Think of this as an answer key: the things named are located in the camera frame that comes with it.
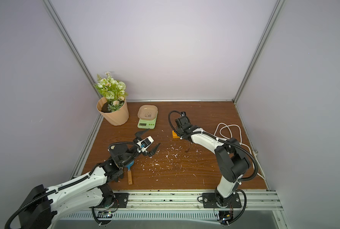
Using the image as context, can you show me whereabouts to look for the beige flower pot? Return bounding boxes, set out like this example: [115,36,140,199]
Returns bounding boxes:
[97,97,130,126]

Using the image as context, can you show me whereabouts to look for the green electronic scale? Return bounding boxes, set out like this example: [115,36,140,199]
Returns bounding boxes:
[137,117,157,129]

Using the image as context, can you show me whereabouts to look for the beige panda bowl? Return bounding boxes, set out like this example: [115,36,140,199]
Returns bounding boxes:
[138,105,158,120]

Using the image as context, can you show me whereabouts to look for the orange power strip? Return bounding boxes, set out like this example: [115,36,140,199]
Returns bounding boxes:
[172,131,180,139]

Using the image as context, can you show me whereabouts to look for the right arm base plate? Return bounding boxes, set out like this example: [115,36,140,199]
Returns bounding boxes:
[201,192,242,209]

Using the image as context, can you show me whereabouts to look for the aluminium mounting rail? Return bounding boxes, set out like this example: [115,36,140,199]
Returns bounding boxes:
[48,188,284,212]

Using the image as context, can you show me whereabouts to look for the white power strip cord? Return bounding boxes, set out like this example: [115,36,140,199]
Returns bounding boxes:
[213,122,266,181]

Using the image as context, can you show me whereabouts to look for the blue garden fork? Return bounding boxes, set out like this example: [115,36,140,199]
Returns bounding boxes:
[126,160,134,185]

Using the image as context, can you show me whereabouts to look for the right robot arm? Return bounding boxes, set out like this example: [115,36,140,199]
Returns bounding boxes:
[168,111,258,206]

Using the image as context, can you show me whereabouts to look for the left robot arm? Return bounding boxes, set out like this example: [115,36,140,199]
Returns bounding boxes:
[5,131,159,229]

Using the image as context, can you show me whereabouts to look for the green white artificial flowers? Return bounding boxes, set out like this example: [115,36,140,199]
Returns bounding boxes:
[95,72,128,113]

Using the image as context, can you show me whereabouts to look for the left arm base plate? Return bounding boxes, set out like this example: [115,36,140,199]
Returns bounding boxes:
[95,192,129,209]

